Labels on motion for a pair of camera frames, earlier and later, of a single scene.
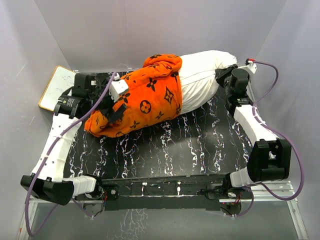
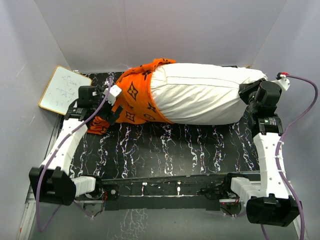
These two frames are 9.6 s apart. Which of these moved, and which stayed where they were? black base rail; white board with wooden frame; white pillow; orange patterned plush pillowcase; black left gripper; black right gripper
Moved: orange patterned plush pillowcase; white pillow; black right gripper
Stayed: white board with wooden frame; black left gripper; black base rail
